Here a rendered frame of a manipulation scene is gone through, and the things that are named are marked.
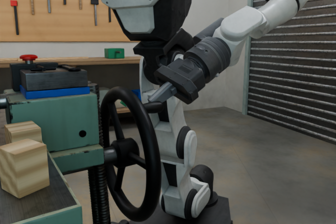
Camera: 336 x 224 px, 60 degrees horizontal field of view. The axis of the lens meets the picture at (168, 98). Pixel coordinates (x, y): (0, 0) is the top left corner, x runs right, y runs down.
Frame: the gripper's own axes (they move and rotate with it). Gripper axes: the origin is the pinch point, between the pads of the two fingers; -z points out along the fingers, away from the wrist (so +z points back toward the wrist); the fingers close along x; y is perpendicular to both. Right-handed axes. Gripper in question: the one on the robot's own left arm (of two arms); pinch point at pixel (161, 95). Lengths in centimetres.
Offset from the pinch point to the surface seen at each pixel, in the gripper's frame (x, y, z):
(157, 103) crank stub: -2.5, 1.4, -2.6
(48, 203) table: -21.1, 19.5, -25.8
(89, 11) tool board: 300, -110, 98
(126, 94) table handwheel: 0.6, 5.6, -6.8
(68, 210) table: -23.2, 19.4, -24.7
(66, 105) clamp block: -1.2, 12.8, -17.6
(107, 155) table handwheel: -0.3, -4.0, -16.3
